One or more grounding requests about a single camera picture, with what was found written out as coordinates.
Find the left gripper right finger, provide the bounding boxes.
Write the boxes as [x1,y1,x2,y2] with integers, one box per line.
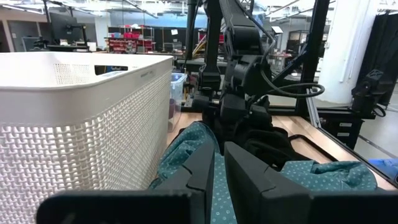
[224,141,398,224]

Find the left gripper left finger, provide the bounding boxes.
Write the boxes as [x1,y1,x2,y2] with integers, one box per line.
[36,139,216,224]

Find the teal dotted shirt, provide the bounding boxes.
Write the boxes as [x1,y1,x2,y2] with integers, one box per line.
[148,121,379,224]

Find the clear plastic bin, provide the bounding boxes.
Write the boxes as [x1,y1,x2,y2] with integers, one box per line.
[167,72,188,133]

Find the black velvet clothes hanger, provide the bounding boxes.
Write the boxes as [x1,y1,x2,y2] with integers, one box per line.
[287,134,340,162]

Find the black drawer unit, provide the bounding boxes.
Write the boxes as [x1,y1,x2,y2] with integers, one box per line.
[320,113,364,150]

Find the white round pillar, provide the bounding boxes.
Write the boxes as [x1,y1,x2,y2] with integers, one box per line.
[315,0,382,105]

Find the white plastic laundry basket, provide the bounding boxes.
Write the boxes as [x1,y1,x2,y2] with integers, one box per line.
[0,51,174,224]

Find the black mounted device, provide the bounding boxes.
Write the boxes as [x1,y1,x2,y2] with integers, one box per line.
[351,68,387,119]

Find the shelf with red bins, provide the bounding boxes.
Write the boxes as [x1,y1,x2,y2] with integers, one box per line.
[105,26,156,54]

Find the blue object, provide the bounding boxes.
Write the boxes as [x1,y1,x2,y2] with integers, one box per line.
[368,158,398,183]

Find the black curtain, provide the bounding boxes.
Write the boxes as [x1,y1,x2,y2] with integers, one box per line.
[357,12,398,106]

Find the black computer monitor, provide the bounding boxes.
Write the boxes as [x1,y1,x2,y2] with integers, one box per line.
[49,12,88,44]

